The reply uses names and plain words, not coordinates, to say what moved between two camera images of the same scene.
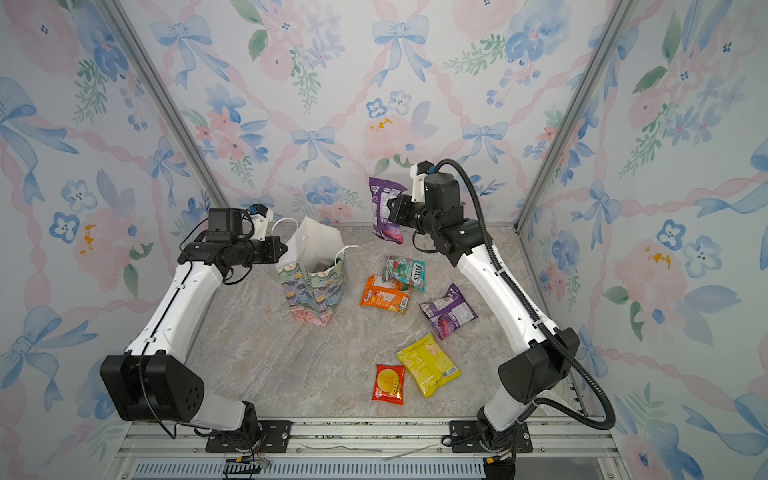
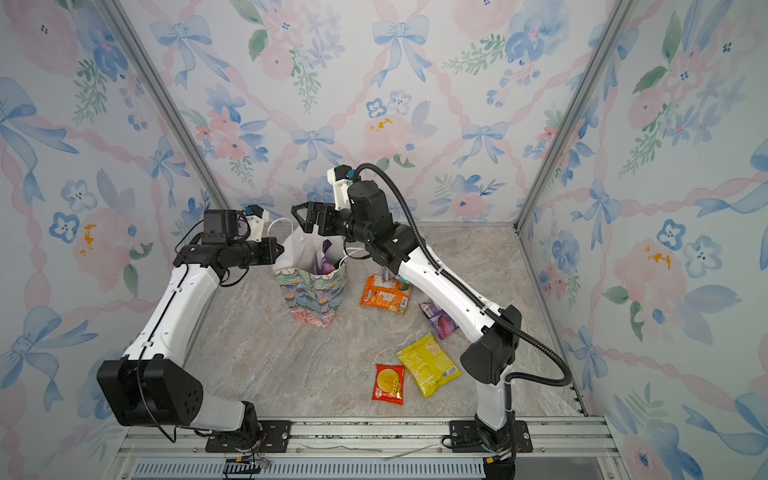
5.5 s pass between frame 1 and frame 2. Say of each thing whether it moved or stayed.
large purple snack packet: moved
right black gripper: moved
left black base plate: stayed
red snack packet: stayed
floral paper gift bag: stayed
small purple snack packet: stayed
